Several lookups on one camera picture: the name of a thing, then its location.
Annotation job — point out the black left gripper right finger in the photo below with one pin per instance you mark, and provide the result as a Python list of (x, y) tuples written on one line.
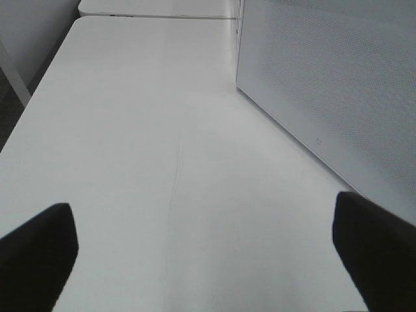
[(377, 249)]

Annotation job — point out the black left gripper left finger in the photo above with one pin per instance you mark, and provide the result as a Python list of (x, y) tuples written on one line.
[(37, 259)]

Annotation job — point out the white microwave door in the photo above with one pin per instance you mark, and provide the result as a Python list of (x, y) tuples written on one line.
[(340, 77)]

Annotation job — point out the white neighbouring table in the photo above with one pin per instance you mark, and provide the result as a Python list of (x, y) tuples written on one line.
[(195, 9)]

